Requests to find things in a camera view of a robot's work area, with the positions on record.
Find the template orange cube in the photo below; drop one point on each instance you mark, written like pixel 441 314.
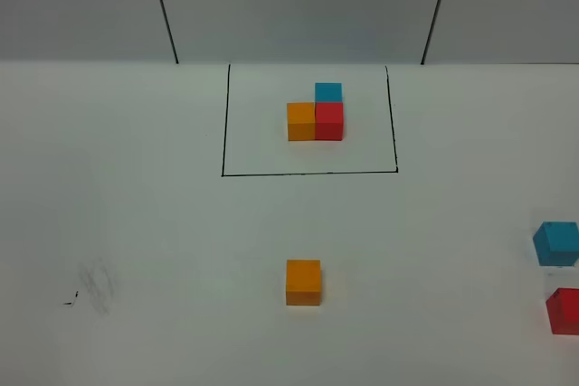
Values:
pixel 301 121

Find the template red cube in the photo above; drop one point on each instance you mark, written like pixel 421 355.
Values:
pixel 329 121

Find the template blue cube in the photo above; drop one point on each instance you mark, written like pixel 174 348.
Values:
pixel 328 92

